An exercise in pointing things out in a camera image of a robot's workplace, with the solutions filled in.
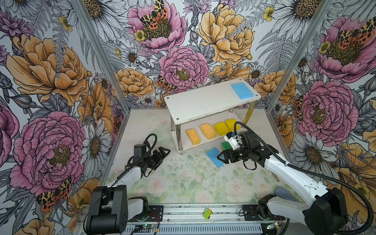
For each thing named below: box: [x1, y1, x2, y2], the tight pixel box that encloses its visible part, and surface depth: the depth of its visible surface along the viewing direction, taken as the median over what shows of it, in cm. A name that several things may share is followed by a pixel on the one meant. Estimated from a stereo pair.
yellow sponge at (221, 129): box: [213, 121, 230, 137], surface depth 101 cm
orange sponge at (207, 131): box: [200, 123, 217, 141], surface depth 99 cm
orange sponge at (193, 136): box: [186, 128, 201, 146], surface depth 96 cm
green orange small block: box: [203, 208, 213, 220], surface depth 74 cm
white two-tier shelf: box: [164, 77, 262, 154], surface depth 82 cm
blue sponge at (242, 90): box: [231, 82, 255, 100], surface depth 83 cm
